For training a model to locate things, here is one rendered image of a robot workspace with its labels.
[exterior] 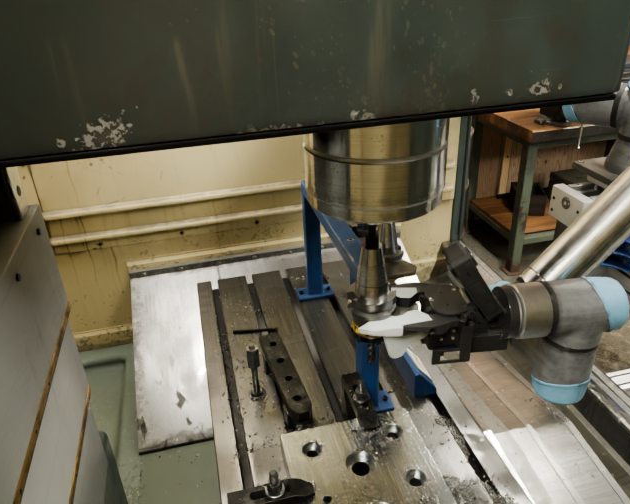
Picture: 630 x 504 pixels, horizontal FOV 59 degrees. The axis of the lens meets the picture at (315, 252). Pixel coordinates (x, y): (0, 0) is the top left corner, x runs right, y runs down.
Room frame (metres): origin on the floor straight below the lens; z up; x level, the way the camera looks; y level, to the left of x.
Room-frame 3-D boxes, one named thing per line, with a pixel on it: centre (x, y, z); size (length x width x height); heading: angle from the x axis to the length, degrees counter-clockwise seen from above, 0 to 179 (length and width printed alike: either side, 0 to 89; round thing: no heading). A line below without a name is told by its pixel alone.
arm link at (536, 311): (0.62, -0.28, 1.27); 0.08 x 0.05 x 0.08; 5
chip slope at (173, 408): (1.23, 0.07, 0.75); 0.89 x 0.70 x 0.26; 103
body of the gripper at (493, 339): (0.61, -0.20, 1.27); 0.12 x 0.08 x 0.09; 95
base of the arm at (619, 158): (1.41, -0.88, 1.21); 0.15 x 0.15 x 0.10
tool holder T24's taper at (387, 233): (0.90, -0.13, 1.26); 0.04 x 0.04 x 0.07
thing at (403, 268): (0.85, -0.14, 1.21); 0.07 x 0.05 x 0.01; 103
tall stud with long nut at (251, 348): (0.89, 0.14, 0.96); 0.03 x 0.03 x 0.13
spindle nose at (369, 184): (0.60, -0.07, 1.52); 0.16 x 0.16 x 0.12
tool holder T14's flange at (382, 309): (0.60, -0.07, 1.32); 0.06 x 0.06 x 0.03
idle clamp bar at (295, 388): (0.89, 0.07, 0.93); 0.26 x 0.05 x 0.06; 18
